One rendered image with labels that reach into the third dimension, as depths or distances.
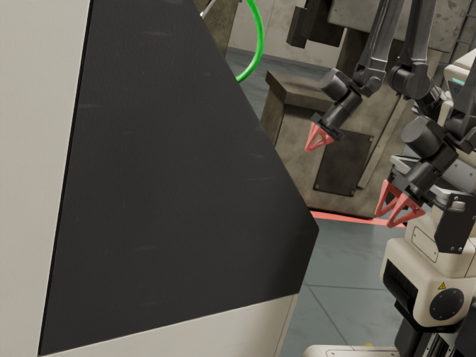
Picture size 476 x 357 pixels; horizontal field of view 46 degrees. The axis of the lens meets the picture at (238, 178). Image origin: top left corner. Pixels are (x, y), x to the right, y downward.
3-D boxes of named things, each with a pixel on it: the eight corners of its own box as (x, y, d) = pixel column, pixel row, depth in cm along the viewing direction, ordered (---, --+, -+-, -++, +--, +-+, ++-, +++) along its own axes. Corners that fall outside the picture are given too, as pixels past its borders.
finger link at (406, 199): (383, 224, 115) (414, 188, 114) (367, 208, 122) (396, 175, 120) (403, 239, 118) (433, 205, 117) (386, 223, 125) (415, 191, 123)
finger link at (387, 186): (377, 218, 117) (408, 184, 116) (362, 203, 124) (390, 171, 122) (397, 234, 120) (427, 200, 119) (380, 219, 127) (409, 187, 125)
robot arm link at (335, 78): (383, 83, 152) (368, 75, 159) (356, 56, 146) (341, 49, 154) (353, 117, 153) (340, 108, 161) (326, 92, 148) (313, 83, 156)
